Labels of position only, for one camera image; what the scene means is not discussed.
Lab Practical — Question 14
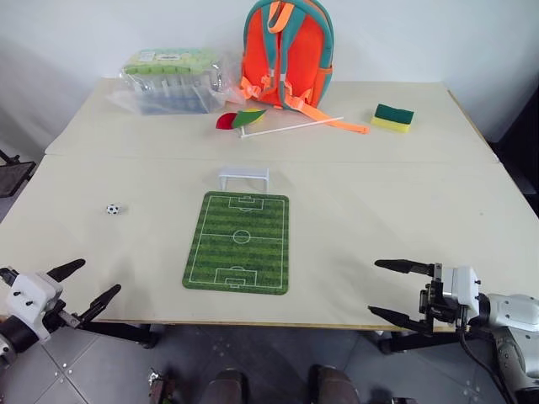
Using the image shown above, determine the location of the dark object beside table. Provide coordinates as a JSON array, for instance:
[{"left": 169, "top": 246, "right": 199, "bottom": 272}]
[{"left": 489, "top": 111, "right": 539, "bottom": 222}]

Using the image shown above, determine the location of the white miniature goal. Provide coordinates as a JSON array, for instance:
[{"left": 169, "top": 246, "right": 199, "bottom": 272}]
[{"left": 216, "top": 166, "right": 270, "bottom": 192}]

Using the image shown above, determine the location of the orange teal backpack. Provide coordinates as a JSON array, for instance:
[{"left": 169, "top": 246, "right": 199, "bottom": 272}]
[{"left": 227, "top": 0, "right": 372, "bottom": 136}]

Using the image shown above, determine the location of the small dark reddish object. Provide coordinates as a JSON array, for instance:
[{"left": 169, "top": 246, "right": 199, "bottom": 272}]
[{"left": 147, "top": 367, "right": 177, "bottom": 404}]

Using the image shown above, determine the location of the black mesh chair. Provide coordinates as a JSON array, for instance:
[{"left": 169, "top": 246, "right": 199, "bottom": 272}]
[{"left": 0, "top": 147, "right": 37, "bottom": 199}]

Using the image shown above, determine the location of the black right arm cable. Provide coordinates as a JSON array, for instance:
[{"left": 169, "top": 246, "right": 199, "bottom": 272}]
[{"left": 457, "top": 323, "right": 520, "bottom": 404}]

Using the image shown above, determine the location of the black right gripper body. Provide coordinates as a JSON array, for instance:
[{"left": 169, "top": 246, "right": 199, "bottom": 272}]
[{"left": 418, "top": 262, "right": 469, "bottom": 334}]

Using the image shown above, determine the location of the green yellow sponge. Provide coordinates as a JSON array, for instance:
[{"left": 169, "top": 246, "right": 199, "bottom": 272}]
[{"left": 370, "top": 103, "right": 415, "bottom": 135}]

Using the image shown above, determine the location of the green soccer field mat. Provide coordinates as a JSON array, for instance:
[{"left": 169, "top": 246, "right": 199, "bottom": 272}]
[{"left": 181, "top": 190, "right": 291, "bottom": 295}]

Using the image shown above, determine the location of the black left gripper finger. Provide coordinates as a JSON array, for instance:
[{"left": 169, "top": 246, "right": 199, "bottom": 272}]
[
  {"left": 45, "top": 258, "right": 87, "bottom": 283},
  {"left": 78, "top": 284, "right": 123, "bottom": 325}
]

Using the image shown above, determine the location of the colourful pinwheel on stick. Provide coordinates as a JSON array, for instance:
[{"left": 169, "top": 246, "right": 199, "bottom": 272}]
[{"left": 215, "top": 109, "right": 344, "bottom": 140}]

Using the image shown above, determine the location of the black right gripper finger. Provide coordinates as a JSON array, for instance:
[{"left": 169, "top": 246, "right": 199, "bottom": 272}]
[
  {"left": 374, "top": 258, "right": 435, "bottom": 278},
  {"left": 366, "top": 305, "right": 427, "bottom": 336}
]

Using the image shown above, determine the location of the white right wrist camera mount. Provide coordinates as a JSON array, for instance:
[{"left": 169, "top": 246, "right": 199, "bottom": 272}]
[{"left": 441, "top": 265, "right": 483, "bottom": 317}]

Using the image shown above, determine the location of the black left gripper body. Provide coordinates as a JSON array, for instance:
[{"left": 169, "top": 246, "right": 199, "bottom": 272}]
[{"left": 40, "top": 300, "right": 84, "bottom": 334}]

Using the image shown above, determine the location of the clear bag of green packs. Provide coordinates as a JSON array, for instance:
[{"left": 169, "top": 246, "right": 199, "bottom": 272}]
[{"left": 104, "top": 47, "right": 243, "bottom": 115}]

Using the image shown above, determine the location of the dark rounded shape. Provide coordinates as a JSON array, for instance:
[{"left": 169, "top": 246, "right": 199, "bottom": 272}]
[
  {"left": 306, "top": 363, "right": 362, "bottom": 404},
  {"left": 200, "top": 367, "right": 250, "bottom": 404}
]

